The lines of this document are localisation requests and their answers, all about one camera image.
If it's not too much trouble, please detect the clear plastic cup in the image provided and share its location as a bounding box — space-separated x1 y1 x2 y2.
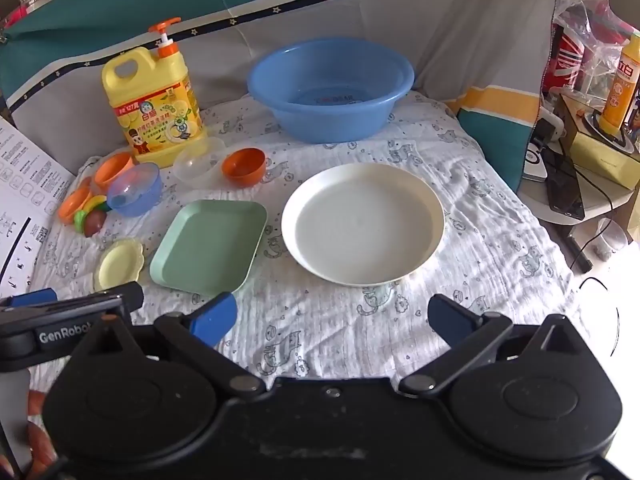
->
595 217 629 261

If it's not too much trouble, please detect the grey folding table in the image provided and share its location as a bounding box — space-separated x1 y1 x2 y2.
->
517 160 640 272

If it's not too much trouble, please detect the pale yellow box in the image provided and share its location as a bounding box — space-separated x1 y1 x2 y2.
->
560 92 640 191

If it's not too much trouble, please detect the person's left hand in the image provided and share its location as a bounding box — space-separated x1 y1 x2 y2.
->
25 389 60 469

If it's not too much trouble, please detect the yellow flower-shaped small plate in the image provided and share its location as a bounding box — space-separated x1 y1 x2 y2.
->
94 239 146 292

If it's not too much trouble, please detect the orange bowl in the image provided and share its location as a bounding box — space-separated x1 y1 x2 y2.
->
221 148 266 185

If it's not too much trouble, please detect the white round plate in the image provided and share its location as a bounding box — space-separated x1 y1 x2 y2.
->
281 162 446 289

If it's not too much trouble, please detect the white round-marked device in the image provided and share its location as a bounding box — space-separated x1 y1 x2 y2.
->
522 140 549 184

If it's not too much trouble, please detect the yellow dish soap bottle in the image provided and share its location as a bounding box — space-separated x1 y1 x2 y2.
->
602 32 640 136

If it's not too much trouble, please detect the green square plate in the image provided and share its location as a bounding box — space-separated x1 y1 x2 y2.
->
149 199 269 296

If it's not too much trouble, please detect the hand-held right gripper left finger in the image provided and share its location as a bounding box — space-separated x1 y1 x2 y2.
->
75 291 267 401

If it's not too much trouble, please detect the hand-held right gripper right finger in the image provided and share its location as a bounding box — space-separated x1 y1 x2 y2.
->
399 293 598 398

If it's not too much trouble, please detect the orange toy cup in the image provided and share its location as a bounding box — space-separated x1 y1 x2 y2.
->
93 152 137 191

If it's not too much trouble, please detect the yellow detergent jug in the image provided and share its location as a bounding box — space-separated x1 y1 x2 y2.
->
101 17 209 169

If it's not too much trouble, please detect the white printed blanket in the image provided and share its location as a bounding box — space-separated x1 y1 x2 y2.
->
27 91 589 413

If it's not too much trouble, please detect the white power strip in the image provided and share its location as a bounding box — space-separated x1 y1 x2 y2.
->
530 110 569 149

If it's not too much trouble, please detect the white instruction sheet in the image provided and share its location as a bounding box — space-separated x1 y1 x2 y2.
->
0 119 76 287

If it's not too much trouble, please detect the black smartphone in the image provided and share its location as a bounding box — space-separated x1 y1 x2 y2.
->
542 145 586 221

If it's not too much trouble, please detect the clear plastic bag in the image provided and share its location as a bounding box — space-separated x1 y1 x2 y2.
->
552 0 640 107

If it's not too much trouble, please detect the brown toy fruit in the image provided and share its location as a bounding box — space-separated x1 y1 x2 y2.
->
84 210 108 237

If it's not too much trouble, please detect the blue transparent bowl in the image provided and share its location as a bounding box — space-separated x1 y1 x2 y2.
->
106 163 164 219

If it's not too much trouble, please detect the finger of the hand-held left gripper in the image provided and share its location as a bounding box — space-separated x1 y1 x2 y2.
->
95 281 145 314
0 288 57 310

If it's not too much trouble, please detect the black cable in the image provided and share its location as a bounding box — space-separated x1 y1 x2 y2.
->
569 145 622 361

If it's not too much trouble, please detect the clear plastic bowl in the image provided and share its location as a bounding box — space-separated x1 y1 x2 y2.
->
173 136 227 186

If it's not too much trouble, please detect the blue plastic basin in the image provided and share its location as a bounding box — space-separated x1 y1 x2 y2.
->
246 36 416 144

